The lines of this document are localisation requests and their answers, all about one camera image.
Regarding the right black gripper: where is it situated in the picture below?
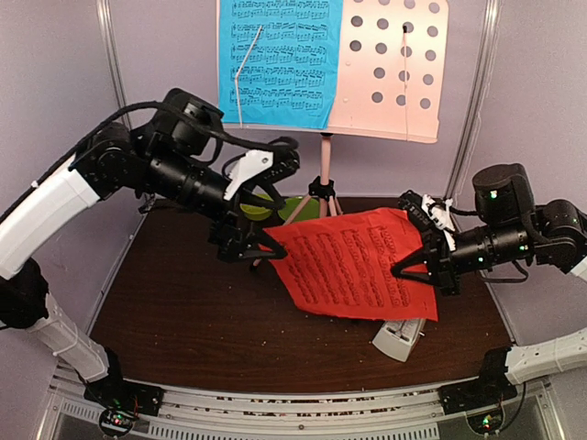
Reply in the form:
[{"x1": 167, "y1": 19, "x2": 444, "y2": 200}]
[{"x1": 391, "y1": 221, "x2": 533, "y2": 298}]

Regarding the red paper sheet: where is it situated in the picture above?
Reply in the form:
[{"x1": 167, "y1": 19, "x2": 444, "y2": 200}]
[{"x1": 266, "y1": 208, "x2": 438, "y2": 321}]

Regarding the blue paper sheet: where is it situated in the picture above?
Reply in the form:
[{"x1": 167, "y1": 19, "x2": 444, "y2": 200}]
[{"x1": 217, "y1": 0, "x2": 343, "y2": 130}]

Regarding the pink music stand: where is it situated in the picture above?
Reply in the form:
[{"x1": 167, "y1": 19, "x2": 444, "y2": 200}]
[{"x1": 225, "y1": 1, "x2": 449, "y2": 216}]

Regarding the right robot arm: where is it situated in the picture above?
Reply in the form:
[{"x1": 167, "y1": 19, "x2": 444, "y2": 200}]
[{"x1": 391, "y1": 163, "x2": 586, "y2": 414}]

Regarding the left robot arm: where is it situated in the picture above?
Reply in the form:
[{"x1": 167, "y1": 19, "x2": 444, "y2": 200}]
[{"x1": 1, "y1": 88, "x2": 300, "y2": 427}]

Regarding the lime green bowl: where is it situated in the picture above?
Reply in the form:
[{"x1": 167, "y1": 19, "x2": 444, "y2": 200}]
[{"x1": 239, "y1": 203, "x2": 273, "y2": 222}]

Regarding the green plate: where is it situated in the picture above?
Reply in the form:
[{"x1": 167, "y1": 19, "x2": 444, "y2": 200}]
[{"x1": 278, "y1": 196, "x2": 320, "y2": 223}]

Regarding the white metronome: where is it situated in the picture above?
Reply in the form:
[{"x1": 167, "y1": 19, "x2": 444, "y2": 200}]
[{"x1": 371, "y1": 319, "x2": 426, "y2": 362}]

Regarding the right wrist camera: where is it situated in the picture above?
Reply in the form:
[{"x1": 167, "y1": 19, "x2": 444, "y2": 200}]
[{"x1": 398, "y1": 190, "x2": 456, "y2": 251}]

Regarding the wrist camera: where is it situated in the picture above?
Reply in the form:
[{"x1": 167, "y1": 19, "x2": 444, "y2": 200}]
[
  {"x1": 398, "y1": 190, "x2": 456, "y2": 251},
  {"x1": 223, "y1": 149, "x2": 300, "y2": 201}
]

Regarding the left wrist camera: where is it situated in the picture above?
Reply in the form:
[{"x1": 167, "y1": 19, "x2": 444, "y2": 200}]
[{"x1": 223, "y1": 149, "x2": 300, "y2": 201}]

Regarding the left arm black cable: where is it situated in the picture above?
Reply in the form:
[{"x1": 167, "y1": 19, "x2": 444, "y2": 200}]
[{"x1": 29, "y1": 103, "x2": 299, "y2": 189}]

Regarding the right aluminium post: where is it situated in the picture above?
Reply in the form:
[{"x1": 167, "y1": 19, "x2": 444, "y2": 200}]
[{"x1": 444, "y1": 0, "x2": 503, "y2": 200}]

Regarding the aluminium post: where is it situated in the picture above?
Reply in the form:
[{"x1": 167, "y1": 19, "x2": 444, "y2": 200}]
[
  {"x1": 444, "y1": 0, "x2": 503, "y2": 200},
  {"x1": 95, "y1": 0, "x2": 127, "y2": 108}
]

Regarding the left aluminium post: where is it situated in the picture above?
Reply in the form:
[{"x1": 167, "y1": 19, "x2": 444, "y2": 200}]
[{"x1": 95, "y1": 0, "x2": 127, "y2": 108}]

